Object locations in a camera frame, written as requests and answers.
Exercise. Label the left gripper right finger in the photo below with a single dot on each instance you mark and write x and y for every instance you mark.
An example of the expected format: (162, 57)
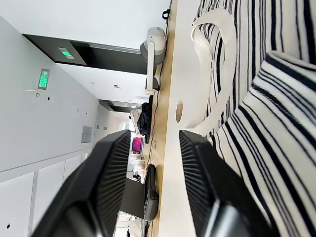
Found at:
(209, 187)

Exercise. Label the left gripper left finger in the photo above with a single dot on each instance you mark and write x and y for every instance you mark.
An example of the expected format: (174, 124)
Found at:
(98, 187)

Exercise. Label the black bag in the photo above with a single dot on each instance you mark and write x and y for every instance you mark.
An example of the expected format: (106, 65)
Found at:
(151, 192)

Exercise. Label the black white striped T-shirt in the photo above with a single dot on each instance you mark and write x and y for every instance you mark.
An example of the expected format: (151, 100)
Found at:
(276, 118)

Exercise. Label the green exit sign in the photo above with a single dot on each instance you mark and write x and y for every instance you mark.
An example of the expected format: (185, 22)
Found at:
(65, 53)
(44, 79)

